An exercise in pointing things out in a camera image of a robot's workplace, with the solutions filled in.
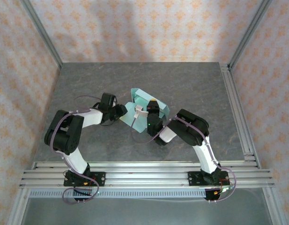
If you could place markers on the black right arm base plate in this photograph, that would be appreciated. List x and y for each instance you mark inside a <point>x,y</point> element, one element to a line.
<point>194,179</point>

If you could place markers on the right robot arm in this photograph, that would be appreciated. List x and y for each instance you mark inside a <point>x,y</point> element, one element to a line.
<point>205,157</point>

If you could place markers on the mint green paper box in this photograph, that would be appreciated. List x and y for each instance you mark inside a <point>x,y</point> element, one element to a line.
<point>140,125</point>

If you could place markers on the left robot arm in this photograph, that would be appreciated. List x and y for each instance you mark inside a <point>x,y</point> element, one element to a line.
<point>75,161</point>

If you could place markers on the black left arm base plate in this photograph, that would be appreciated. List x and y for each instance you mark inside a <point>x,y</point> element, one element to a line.
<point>99,179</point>

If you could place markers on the aluminium mounting rails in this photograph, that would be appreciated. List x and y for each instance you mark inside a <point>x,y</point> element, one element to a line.
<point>146,175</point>

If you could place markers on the aluminium frame post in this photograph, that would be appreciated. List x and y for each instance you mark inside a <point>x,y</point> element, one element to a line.
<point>274,206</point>
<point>249,32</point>
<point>17,206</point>
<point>42,32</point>

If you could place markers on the aluminium side rail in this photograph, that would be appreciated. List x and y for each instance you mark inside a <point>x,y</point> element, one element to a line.
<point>238,112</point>

